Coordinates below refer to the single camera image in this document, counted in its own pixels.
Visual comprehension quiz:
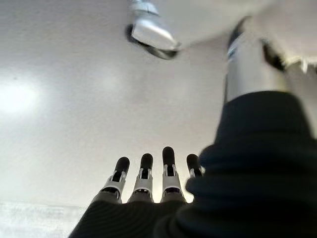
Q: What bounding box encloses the black silver robot right hand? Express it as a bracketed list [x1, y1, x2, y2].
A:
[69, 16, 317, 238]

